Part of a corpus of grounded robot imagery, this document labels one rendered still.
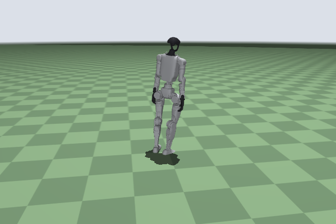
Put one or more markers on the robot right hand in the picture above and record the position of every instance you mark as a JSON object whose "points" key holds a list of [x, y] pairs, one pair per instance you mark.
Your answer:
{"points": [[182, 103]]}

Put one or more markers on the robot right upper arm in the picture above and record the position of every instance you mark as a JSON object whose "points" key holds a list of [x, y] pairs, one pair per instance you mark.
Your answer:
{"points": [[182, 63]]}

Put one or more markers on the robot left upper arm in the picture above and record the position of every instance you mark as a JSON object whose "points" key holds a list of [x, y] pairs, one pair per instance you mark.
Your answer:
{"points": [[158, 65]]}

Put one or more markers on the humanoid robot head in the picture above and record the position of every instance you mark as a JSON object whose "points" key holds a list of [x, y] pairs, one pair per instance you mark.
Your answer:
{"points": [[172, 42]]}

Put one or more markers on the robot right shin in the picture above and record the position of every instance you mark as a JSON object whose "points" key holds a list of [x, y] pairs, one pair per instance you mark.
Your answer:
{"points": [[170, 133]]}

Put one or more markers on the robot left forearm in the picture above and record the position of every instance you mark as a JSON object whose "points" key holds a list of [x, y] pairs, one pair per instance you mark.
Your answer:
{"points": [[157, 82]]}

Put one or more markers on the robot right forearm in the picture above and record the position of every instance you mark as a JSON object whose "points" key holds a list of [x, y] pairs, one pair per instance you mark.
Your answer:
{"points": [[182, 87]]}

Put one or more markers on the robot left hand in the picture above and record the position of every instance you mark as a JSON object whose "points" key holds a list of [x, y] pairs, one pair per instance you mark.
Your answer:
{"points": [[153, 99]]}

